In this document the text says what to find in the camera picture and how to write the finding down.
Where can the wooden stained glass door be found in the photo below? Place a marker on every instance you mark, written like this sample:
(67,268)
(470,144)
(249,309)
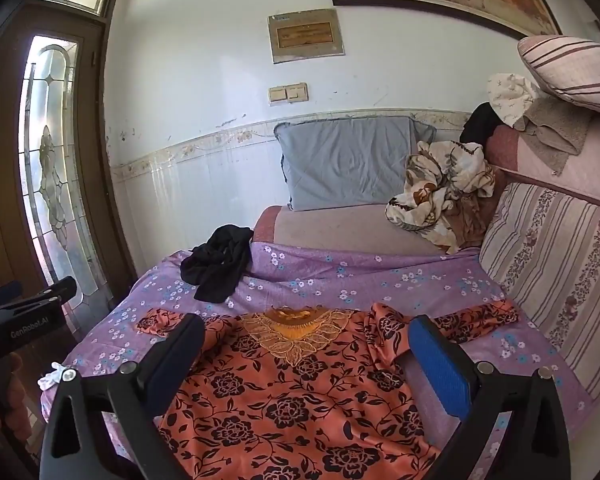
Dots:
(55,160)

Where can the grey pillow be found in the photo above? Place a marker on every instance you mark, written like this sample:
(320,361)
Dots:
(345,160)

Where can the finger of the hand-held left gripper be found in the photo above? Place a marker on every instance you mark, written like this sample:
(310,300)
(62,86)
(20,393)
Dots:
(52,291)
(5,294)

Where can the beige pink mattress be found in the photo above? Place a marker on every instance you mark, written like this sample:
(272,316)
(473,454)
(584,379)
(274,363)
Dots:
(340,230)

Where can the orange black floral shirt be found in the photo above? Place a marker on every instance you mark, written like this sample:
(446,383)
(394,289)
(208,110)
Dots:
(280,410)

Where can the purple floral bedsheet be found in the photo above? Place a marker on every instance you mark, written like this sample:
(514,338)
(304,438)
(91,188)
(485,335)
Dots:
(355,280)

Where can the dark cloth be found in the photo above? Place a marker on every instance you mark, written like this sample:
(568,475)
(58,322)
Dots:
(480,125)

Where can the small white cloth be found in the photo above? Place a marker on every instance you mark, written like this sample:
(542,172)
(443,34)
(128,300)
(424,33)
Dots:
(52,375)

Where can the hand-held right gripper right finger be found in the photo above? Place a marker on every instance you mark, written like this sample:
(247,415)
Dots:
(440,360)

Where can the black garment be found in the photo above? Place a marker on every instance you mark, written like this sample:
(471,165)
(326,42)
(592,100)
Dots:
(220,260)

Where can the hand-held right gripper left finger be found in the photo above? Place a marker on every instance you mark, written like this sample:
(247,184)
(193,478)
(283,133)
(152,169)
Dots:
(180,355)

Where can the white floral cloth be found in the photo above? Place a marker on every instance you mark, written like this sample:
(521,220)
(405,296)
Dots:
(510,97)

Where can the beige brown floral blanket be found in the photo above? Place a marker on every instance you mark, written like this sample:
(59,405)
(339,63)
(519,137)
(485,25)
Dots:
(430,195)

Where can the striped floral sofa cushion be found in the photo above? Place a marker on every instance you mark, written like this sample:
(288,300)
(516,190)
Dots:
(555,260)

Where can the beige wall light switch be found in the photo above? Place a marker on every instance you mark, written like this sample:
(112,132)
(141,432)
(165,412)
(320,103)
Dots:
(287,93)

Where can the pink striped pillow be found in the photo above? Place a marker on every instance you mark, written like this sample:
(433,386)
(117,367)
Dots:
(575,67)

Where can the person's left hand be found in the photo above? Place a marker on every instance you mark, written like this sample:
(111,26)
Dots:
(19,395)

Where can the framed wall plaque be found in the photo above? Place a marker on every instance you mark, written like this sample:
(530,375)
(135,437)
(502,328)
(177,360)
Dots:
(305,35)

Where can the grey-brown towel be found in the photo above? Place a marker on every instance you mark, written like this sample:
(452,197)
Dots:
(555,130)

